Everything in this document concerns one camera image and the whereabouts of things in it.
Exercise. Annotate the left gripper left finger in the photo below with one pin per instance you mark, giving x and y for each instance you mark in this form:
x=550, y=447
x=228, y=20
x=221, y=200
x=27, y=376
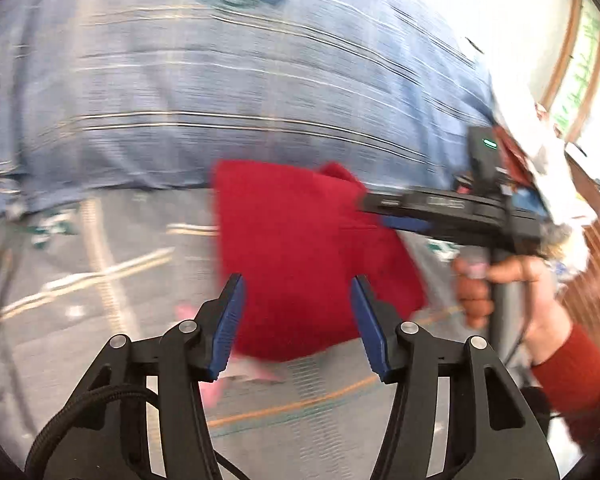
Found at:
x=101, y=433

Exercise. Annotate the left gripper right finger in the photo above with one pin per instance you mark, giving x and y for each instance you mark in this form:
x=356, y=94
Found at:
x=492, y=432

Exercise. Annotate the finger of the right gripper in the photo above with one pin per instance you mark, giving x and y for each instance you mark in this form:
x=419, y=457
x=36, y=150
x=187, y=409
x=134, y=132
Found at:
x=420, y=203
x=406, y=224

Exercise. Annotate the red long-sleeve garment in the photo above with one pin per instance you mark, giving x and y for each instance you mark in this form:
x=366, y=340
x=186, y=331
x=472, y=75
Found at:
x=298, y=237

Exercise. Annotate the red-sleeved right forearm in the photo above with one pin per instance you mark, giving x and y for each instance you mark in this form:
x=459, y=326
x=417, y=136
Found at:
x=570, y=379

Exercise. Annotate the person's right hand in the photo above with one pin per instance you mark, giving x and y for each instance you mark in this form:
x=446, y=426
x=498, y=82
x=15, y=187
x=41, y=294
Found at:
x=548, y=323

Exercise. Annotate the pink small garment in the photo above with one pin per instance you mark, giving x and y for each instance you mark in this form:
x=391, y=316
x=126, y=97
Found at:
x=241, y=369

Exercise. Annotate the grey striped bed sheet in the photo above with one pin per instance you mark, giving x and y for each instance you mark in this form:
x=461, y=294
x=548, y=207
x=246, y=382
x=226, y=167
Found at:
x=138, y=262

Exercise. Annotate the blue plaid duvet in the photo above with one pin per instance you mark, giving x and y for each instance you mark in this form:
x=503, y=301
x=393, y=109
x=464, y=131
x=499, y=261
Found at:
x=153, y=93

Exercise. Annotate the wooden window frame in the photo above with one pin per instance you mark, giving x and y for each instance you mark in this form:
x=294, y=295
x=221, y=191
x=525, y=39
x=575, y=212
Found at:
x=573, y=85

